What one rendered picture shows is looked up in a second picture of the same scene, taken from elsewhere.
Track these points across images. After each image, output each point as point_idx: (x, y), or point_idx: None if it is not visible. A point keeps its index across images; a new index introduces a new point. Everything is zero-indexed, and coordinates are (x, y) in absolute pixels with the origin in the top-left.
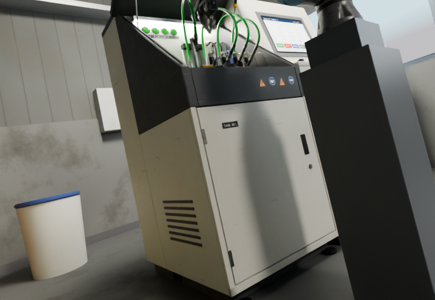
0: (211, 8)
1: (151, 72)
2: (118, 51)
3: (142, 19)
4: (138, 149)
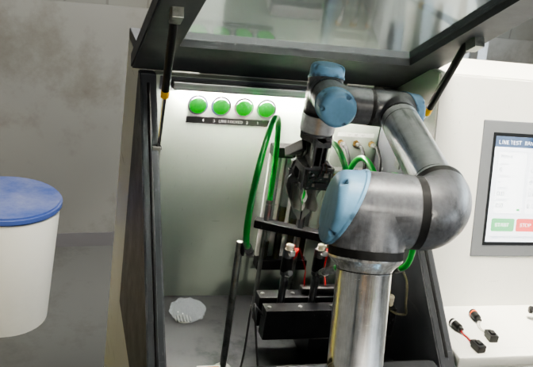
0: (312, 189)
1: (137, 283)
2: (131, 128)
3: (194, 89)
4: (116, 313)
